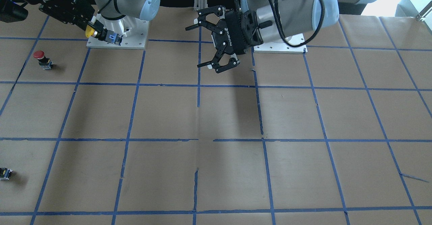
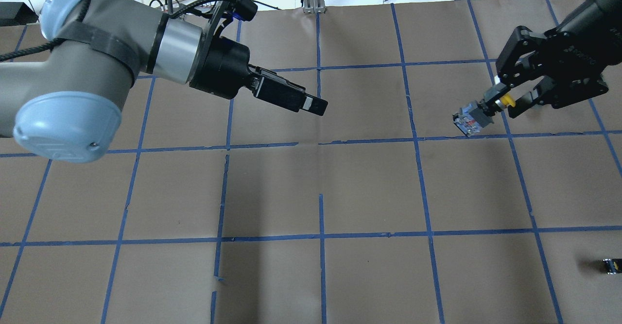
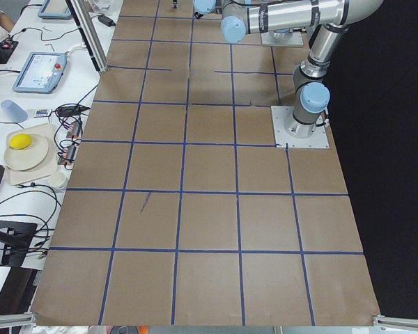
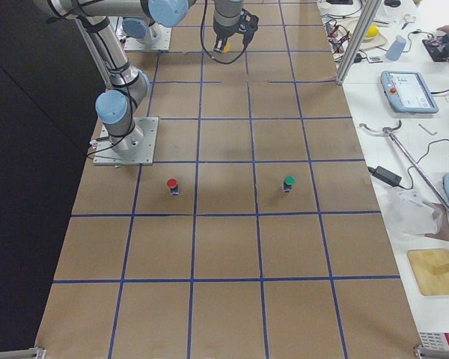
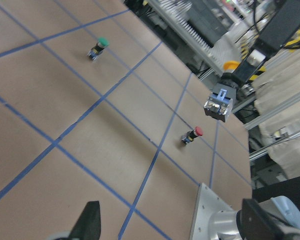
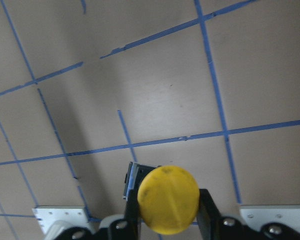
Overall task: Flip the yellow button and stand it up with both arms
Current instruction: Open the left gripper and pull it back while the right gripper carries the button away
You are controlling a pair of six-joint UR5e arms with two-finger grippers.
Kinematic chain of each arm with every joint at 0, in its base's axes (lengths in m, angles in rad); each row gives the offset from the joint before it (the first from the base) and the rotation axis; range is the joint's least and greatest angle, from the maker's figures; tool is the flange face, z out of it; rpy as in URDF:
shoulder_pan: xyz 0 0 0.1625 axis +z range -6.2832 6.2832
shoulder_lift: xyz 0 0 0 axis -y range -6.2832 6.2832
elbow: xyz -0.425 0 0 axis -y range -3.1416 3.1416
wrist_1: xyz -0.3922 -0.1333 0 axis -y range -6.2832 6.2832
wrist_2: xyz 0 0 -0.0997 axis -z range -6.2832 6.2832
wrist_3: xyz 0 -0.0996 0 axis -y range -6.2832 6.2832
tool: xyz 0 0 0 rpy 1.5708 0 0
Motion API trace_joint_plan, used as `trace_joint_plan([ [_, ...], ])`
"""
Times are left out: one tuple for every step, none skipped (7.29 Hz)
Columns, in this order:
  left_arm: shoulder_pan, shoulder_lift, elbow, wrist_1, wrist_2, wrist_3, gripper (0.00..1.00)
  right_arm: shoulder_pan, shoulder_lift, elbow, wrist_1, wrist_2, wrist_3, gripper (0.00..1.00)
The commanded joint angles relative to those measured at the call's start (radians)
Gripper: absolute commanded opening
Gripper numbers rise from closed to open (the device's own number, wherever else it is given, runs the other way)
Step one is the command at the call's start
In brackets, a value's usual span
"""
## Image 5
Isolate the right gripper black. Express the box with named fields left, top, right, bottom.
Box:
left=233, top=0, right=300, bottom=85

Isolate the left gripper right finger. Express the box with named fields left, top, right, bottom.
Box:
left=236, top=198, right=290, bottom=240

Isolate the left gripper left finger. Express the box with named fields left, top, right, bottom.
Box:
left=67, top=201, right=101, bottom=240

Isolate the yellow push button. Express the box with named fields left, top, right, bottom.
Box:
left=203, top=60, right=240, bottom=123

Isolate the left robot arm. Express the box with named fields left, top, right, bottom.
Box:
left=60, top=199, right=300, bottom=240

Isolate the red push button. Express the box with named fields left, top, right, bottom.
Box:
left=181, top=126, right=203, bottom=145

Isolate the green push button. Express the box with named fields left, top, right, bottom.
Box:
left=87, top=37, right=110, bottom=61

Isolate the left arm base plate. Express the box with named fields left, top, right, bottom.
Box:
left=189, top=183, right=242, bottom=240

